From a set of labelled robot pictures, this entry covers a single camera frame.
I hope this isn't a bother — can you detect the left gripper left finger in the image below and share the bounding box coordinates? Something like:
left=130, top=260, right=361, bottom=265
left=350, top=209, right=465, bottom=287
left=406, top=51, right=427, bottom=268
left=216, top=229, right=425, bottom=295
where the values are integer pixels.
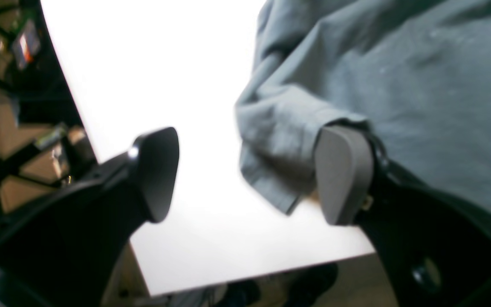
left=0, top=127, right=179, bottom=307

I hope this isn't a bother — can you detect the dark grey t-shirt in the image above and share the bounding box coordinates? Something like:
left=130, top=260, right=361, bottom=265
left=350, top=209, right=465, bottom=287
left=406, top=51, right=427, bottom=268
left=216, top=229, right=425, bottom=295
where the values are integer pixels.
left=235, top=0, right=491, bottom=214

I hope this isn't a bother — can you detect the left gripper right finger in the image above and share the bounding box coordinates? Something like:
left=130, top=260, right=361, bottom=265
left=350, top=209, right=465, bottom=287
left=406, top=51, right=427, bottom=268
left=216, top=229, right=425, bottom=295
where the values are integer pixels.
left=314, top=126, right=491, bottom=307

